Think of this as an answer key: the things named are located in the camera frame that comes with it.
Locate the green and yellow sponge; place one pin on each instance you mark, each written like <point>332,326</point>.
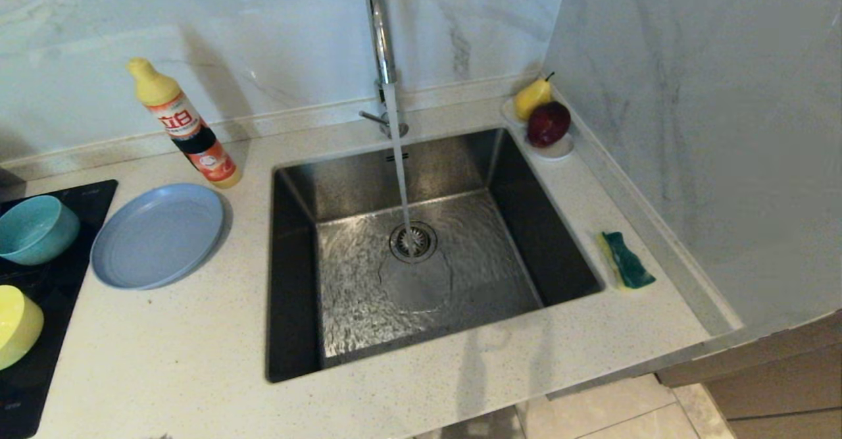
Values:
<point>628,261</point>

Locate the yellow dish soap bottle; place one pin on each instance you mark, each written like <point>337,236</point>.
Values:
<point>187,133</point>

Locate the grey-blue plate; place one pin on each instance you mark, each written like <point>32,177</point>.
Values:
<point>158,235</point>

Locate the teal bowl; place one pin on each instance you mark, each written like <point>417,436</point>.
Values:
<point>33,228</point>

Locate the yellow bowl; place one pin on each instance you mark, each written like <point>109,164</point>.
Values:
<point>16,327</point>

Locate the metal sink drain strainer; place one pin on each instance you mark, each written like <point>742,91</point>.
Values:
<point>424,241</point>

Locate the stainless steel sink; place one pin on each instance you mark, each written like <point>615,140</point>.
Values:
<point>493,261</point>

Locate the running water stream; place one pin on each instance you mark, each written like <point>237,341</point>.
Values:
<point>398,162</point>

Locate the dark red apple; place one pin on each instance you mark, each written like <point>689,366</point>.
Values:
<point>548,124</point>

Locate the yellow pear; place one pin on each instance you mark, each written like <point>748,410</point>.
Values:
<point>529,100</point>

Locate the chrome kitchen faucet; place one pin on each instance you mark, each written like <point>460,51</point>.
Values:
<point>381,31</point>

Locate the black induction cooktop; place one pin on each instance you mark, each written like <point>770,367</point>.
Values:
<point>92,202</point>

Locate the light wood cabinet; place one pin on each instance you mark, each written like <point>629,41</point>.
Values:
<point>776,393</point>

